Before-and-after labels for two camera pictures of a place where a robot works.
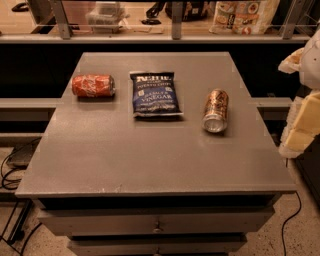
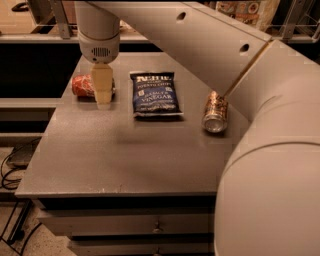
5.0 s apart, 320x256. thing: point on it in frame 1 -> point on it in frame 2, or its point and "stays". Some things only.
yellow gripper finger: x=302 y=126 -> x=100 y=49
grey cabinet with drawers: x=156 y=154 stays
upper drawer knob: x=157 y=229 stays
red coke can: x=93 y=85 stays
